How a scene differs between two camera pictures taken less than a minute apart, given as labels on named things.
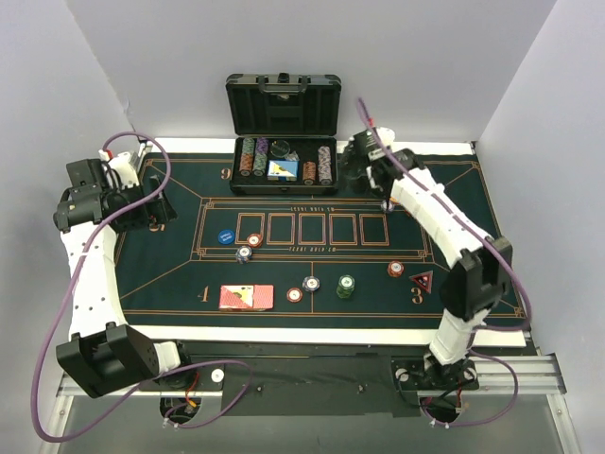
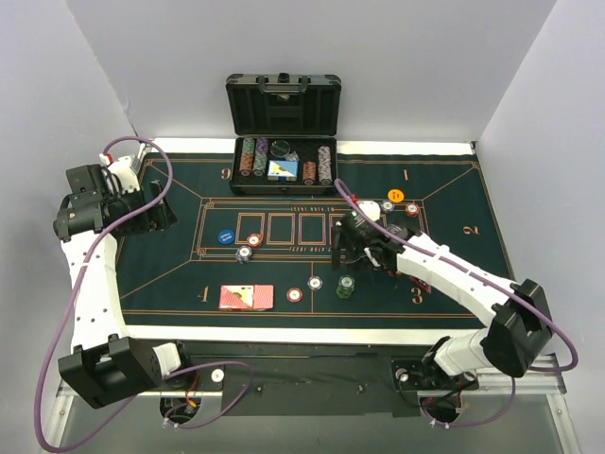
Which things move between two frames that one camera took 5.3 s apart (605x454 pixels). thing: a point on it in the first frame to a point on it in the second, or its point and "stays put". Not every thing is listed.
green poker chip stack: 346,286 stays put
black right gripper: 356,158 to 348,241
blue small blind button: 226,236 stays put
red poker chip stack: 294,295 stays put
